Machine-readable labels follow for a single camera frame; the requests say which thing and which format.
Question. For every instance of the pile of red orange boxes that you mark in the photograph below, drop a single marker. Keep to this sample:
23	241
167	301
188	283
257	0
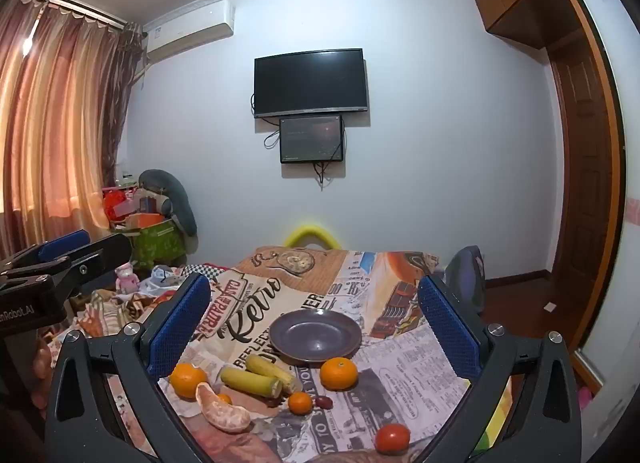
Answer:
120	205

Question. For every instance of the white air conditioner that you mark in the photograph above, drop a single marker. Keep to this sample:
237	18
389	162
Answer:
190	30

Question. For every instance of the pink plush toy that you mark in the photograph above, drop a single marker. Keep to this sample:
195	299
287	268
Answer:
127	280

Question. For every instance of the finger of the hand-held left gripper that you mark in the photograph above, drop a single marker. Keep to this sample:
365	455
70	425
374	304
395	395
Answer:
95	258
62	244

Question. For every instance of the green patterned bag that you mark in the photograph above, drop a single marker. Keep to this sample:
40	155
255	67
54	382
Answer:
157	243

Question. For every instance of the dark purple plate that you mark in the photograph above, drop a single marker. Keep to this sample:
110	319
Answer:
315	333

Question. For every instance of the white blue fabric item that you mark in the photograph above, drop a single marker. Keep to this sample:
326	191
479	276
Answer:
162	275

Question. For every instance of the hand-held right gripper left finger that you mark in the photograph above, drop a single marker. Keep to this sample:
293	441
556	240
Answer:
180	325

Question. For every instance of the black white checkered cloth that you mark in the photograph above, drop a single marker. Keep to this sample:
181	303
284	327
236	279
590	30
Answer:
205	270

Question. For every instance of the grey plush toy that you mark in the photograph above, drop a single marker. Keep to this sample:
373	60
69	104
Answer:
177	193

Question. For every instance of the printed retro tablecloth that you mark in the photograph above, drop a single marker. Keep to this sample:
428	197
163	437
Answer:
400	368

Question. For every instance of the black wall television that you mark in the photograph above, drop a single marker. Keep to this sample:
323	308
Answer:
310	83

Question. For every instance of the red tomato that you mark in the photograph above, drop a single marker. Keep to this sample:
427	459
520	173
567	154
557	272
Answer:
392	439

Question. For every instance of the peeled orange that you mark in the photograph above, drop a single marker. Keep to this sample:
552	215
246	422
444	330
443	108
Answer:
222	415

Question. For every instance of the small black wall monitor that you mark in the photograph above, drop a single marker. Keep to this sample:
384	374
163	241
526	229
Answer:
310	138

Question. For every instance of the large orange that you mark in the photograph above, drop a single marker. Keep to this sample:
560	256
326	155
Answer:
186	380
339	374

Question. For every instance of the small red date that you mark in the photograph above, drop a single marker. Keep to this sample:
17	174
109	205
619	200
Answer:
324	402

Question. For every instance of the orange brown curtain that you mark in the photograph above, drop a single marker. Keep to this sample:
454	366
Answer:
60	118

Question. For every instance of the grey blue chair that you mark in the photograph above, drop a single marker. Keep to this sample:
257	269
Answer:
465	273

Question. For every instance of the green yellow banana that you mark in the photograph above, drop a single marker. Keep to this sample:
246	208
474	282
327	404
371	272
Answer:
247	382

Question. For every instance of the pale yellow banana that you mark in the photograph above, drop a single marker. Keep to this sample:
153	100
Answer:
272	368

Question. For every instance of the small tangerine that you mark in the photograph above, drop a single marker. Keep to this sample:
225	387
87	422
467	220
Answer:
300	403
225	398

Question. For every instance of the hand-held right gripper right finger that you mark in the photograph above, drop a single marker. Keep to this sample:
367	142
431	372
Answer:
450	328

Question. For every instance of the brown wooden door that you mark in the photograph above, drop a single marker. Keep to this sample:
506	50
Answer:
580	158

